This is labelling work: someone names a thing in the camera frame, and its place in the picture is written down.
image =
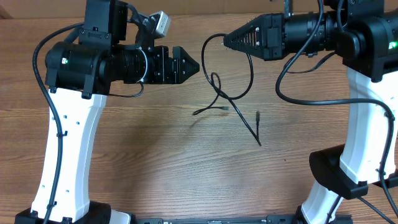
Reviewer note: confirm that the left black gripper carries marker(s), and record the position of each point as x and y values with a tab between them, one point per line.
173	75

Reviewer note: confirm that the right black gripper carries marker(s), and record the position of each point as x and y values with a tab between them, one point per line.
271	40

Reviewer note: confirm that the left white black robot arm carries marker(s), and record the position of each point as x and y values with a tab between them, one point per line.
114	43

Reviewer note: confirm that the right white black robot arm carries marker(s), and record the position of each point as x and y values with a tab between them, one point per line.
364	35

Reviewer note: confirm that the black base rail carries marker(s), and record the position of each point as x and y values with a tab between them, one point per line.
270	219

